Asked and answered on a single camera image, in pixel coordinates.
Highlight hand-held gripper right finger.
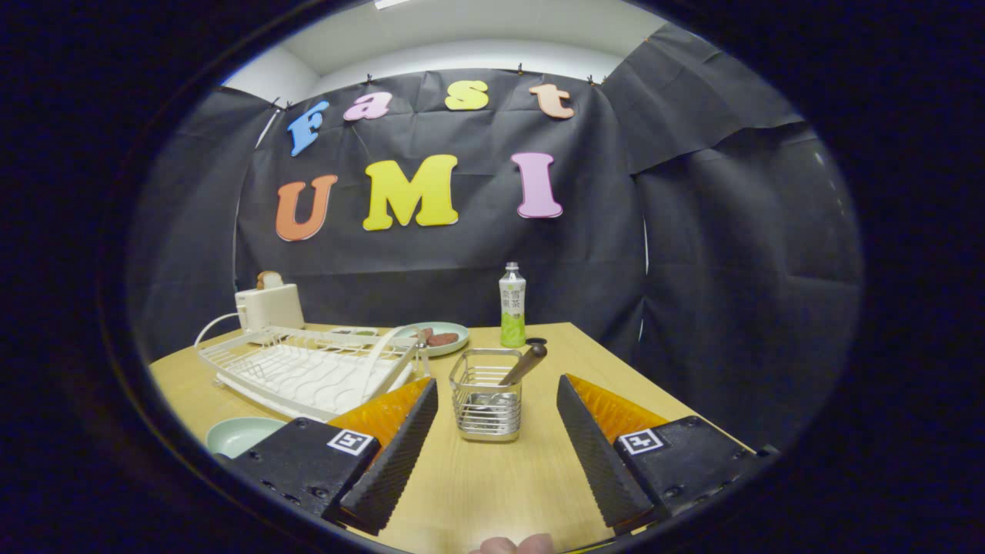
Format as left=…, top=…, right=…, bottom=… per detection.
left=556, top=374, right=780, bottom=537

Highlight pale green plate with meat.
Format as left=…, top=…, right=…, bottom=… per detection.
left=392, top=322, right=470, bottom=358

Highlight dark metal spoon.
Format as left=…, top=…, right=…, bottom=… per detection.
left=469, top=343, right=549, bottom=409

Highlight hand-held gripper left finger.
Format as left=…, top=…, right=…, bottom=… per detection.
left=229, top=377, right=439, bottom=536

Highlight white power cable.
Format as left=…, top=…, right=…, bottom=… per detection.
left=194, top=312, right=243, bottom=349

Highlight white toaster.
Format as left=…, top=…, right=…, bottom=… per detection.
left=235, top=283, right=306, bottom=333

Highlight black backdrop cloth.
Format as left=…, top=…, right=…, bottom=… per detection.
left=127, top=19, right=863, bottom=455

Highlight metal wire basket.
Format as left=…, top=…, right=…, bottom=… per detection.
left=449, top=348, right=524, bottom=443

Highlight white drip tray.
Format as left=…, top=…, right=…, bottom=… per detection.
left=215, top=346, right=412, bottom=420

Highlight green tea bottle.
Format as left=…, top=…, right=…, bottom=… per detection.
left=499, top=262, right=528, bottom=349

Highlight white wire dish rack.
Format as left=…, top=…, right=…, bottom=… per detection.
left=196, top=323, right=432, bottom=422

